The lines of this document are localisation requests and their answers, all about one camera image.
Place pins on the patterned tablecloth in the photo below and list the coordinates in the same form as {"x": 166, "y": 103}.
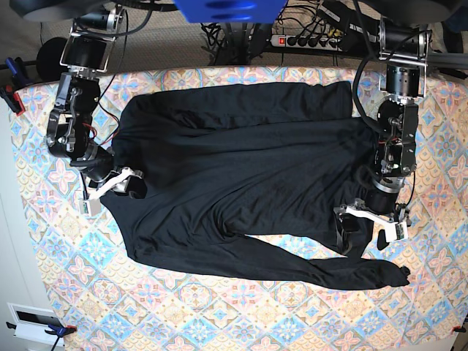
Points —
{"x": 117, "y": 304}

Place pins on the black round stool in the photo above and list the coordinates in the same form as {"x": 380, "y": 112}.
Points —
{"x": 48, "y": 60}

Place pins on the white floor outlet box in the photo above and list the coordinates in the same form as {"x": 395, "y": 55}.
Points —
{"x": 31, "y": 323}

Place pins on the aluminium frame post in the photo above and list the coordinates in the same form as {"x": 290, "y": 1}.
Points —
{"x": 452, "y": 64}

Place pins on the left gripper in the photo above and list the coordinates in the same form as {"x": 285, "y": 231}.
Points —
{"x": 379, "y": 206}

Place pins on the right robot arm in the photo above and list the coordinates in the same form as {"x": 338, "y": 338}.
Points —
{"x": 70, "y": 134}

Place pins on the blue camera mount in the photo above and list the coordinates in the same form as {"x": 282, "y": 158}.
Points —
{"x": 230, "y": 11}

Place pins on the blue clamp bottom left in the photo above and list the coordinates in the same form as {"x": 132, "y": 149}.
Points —
{"x": 55, "y": 331}

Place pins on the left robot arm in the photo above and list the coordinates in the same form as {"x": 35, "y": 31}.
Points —
{"x": 404, "y": 51}

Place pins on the orange clamp bottom right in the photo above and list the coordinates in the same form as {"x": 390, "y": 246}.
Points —
{"x": 459, "y": 329}

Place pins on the white power strip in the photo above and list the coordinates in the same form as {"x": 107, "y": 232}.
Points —
{"x": 317, "y": 43}

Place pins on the blue clamp top left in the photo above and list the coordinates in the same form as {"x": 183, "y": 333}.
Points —
{"x": 18, "y": 66}

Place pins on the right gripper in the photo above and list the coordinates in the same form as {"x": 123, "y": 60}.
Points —
{"x": 100, "y": 175}

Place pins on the black t-shirt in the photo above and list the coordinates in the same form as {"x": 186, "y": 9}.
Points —
{"x": 225, "y": 165}

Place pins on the blue clamp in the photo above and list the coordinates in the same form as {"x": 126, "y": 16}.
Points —
{"x": 55, "y": 331}
{"x": 18, "y": 66}

